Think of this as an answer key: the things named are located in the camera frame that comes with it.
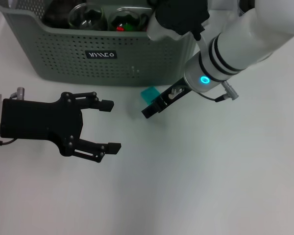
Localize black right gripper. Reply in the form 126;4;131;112
141;77;193;119

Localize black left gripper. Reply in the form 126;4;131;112
0;92;115;157

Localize cyan square toy brick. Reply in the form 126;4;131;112
140;87;160;103

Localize glass teacup with black sleeve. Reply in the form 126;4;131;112
107;8;150;32
68;4;108;31

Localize grey perforated storage bin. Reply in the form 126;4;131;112
0;0;201;88

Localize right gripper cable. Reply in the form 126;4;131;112
203;82;240;103

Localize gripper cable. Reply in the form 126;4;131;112
0;87;25;145
203;82;240;103

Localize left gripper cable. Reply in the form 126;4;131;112
0;87;25;145

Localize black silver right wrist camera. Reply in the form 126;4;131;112
147;0;210;41

